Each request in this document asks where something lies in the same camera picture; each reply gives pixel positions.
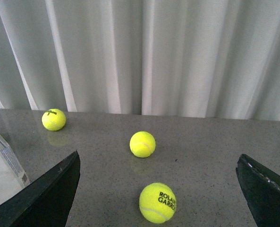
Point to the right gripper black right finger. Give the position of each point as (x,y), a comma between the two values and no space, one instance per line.
(261,189)

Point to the wilson tennis ball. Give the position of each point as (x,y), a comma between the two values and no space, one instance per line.
(142,144)
(53,119)

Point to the white pleated curtain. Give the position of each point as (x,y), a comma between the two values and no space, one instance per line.
(192,58)

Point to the far Wilson tennis ball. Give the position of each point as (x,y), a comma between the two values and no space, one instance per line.
(53,119)

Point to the Roland Garros tennis ball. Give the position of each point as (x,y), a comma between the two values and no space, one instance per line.
(157,203)

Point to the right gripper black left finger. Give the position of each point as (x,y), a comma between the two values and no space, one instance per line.
(47,201)

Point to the near Wilson tennis ball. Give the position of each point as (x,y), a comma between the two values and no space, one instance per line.
(142,144)

